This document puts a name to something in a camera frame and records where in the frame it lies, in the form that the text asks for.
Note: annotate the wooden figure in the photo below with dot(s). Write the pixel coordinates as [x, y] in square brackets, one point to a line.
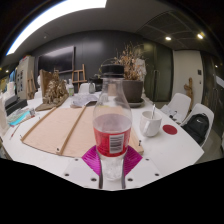
[190, 91]

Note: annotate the wooden easel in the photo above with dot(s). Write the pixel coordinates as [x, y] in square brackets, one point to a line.
[79, 71]

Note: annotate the black flat box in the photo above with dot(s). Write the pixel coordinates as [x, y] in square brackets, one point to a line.
[15, 104]

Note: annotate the long ceiling light strip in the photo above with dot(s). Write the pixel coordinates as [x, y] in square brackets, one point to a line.
[50, 15]

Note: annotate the clear plastic bottle red label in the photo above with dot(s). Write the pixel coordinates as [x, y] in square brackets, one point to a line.
[111, 133]

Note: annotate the beige wooden drawing board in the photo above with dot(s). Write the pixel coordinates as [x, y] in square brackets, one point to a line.
[50, 130]

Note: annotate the pile of printed papers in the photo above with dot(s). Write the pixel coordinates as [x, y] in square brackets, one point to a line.
[83, 99]

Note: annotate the grey plant saucer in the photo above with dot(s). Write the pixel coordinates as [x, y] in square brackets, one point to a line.
[137, 104]

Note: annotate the black backpack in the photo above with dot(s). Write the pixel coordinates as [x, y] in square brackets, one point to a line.
[196, 128]

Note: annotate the brown wooden panel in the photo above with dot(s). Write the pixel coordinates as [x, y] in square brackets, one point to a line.
[44, 78]

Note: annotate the white ceramic mug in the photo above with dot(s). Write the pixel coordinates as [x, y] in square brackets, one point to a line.
[151, 128]

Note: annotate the dried plant in grey pot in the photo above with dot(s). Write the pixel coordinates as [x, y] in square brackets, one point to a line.
[133, 90]

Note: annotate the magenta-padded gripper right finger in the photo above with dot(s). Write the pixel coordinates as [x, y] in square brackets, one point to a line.
[143, 171]

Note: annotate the small white green bottle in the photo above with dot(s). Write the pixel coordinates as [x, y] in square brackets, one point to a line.
[70, 89]

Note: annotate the colourful picture book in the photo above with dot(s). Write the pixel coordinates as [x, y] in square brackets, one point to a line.
[20, 116]

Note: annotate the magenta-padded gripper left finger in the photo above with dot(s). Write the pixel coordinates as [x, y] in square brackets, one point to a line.
[80, 171]

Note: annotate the metal spoon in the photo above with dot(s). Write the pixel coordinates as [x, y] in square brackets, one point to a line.
[153, 111]

